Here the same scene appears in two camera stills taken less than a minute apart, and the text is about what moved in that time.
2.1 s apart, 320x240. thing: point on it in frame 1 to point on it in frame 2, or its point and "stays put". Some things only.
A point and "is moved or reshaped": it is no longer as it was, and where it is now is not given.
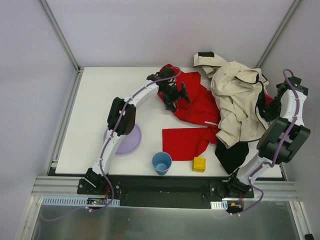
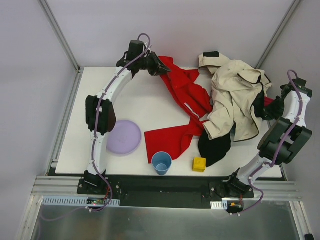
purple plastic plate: (127, 143) stays put
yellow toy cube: (199, 164) stays put
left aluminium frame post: (55, 26) stays put
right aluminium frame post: (292, 8) stays put
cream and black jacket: (238, 92) is moved or reshaped
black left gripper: (175, 94) to (154, 64)
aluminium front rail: (50, 186) stays put
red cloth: (185, 92) is moved or reshaped
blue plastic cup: (161, 161) stays put
